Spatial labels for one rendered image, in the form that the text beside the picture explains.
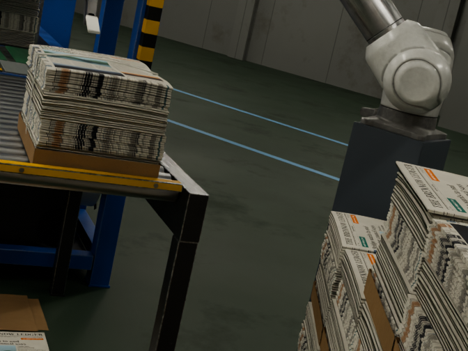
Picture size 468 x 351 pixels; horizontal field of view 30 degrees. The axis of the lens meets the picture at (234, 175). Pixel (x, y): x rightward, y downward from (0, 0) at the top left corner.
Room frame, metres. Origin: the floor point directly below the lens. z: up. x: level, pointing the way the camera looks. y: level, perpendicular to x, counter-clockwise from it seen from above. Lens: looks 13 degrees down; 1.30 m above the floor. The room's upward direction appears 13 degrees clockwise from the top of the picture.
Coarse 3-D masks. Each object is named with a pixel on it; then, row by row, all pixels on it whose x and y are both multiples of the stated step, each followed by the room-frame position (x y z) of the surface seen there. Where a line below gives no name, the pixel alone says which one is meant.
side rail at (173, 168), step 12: (168, 156) 2.28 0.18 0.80; (168, 168) 2.14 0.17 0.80; (180, 168) 2.17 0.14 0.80; (180, 180) 2.04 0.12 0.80; (192, 180) 2.07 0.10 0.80; (180, 192) 2.00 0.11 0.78; (192, 192) 1.96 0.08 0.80; (204, 192) 1.98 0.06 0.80; (156, 204) 2.15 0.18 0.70; (168, 204) 2.07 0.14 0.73; (180, 204) 1.99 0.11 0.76; (192, 204) 1.95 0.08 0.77; (204, 204) 1.96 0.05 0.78; (168, 216) 2.05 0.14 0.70; (180, 216) 1.97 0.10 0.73; (192, 216) 1.95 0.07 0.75; (204, 216) 1.97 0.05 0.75; (180, 228) 1.95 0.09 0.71; (192, 228) 1.96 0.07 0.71; (180, 240) 1.95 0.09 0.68; (192, 240) 1.96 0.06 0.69
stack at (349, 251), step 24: (336, 216) 1.93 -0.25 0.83; (360, 216) 1.97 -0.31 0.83; (336, 240) 1.79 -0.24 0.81; (360, 240) 1.76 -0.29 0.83; (336, 264) 1.72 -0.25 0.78; (360, 264) 1.59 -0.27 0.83; (336, 288) 1.70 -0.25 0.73; (360, 288) 1.44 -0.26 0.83; (312, 312) 1.90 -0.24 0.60; (336, 312) 1.61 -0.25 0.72; (360, 312) 1.40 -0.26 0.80; (312, 336) 1.80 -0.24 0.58; (336, 336) 1.55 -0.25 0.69; (360, 336) 1.35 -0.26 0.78
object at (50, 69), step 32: (64, 64) 1.93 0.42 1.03; (64, 96) 1.86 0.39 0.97; (96, 96) 1.89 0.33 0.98; (128, 96) 1.91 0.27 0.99; (160, 96) 1.94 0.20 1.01; (32, 128) 1.95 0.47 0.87; (64, 128) 1.86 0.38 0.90; (96, 128) 1.88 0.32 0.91; (128, 128) 1.91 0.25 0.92; (160, 128) 1.94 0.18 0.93; (128, 160) 1.92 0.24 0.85; (160, 160) 1.94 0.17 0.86
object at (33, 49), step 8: (32, 48) 2.13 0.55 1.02; (40, 48) 2.11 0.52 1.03; (48, 48) 2.14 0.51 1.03; (56, 48) 2.18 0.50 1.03; (64, 48) 2.21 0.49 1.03; (32, 56) 2.10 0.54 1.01; (72, 56) 2.10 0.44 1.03; (96, 56) 2.17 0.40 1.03; (104, 56) 2.20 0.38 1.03; (112, 56) 2.24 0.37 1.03; (32, 64) 2.09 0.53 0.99; (112, 64) 2.12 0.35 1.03; (120, 64) 2.15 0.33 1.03; (128, 64) 2.17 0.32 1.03; (136, 64) 2.19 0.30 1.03; (144, 64) 2.21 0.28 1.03; (32, 72) 2.04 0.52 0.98; (32, 80) 2.05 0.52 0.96; (24, 104) 2.17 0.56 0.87; (24, 112) 2.13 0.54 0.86; (24, 120) 2.09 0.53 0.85
